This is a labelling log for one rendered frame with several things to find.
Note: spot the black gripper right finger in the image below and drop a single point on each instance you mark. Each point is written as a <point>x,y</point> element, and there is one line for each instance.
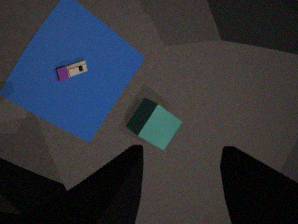
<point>256,193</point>

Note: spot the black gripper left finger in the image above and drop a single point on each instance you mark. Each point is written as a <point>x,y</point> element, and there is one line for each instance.
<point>110,196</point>

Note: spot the blue flat square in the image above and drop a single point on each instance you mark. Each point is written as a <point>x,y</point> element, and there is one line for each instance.
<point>78,104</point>

